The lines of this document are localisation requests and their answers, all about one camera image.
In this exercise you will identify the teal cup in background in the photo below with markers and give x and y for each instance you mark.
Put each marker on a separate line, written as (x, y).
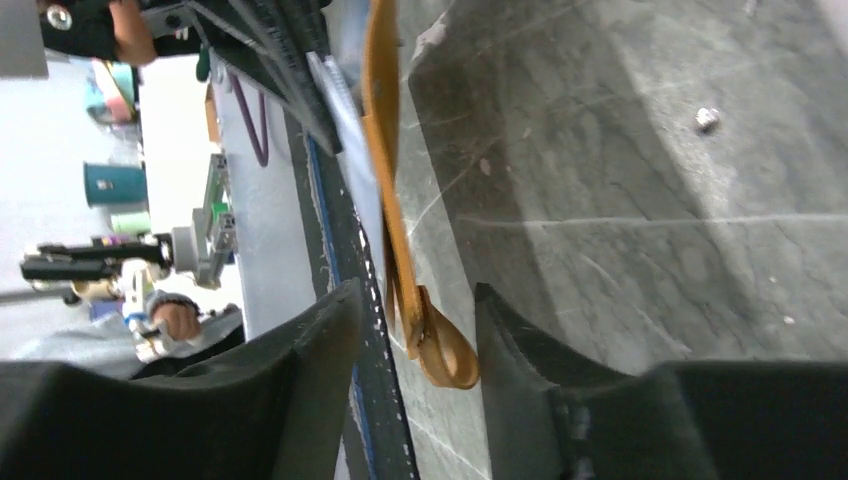
(108, 184)

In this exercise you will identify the blue credit cards stack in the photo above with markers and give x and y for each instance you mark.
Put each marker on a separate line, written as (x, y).
(357, 166)

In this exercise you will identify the aluminium extrusion frame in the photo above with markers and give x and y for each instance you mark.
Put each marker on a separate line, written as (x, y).
(209, 243)

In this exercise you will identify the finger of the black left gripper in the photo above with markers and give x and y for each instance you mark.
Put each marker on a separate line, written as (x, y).
(268, 42)

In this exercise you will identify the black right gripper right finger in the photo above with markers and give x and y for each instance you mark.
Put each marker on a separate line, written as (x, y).
(552, 413)

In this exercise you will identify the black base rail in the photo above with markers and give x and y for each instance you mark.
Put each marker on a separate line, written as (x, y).
(376, 434)

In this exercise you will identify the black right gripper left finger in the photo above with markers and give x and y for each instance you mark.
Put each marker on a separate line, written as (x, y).
(272, 408)

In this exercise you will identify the orange card holder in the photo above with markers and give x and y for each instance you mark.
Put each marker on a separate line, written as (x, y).
(444, 354)

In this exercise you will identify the person's hand in background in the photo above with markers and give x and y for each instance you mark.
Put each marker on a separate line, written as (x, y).
(180, 319)

